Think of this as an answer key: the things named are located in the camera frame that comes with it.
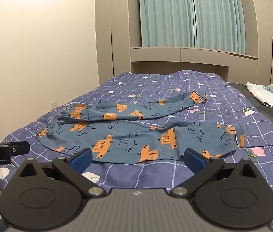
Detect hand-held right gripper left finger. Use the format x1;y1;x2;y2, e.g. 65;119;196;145
13;147;105;197

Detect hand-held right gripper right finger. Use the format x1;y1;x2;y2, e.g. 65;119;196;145
171;148;264;197

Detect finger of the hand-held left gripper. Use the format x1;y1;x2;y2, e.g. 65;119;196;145
0;141;30;155

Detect blue pants with orange vehicles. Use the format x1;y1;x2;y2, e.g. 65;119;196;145
37;90;245;165

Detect blue checked floral blanket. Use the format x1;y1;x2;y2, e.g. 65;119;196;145
0;70;273;232

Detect light blue crumpled cloth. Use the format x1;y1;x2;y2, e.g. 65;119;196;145
244;82;273;108

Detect grey tall wardrobe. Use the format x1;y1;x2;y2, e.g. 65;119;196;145
94;0;142;85
237;0;273;85

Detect teal curtain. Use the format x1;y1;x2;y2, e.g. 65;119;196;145
191;0;246;55
138;0;196;48

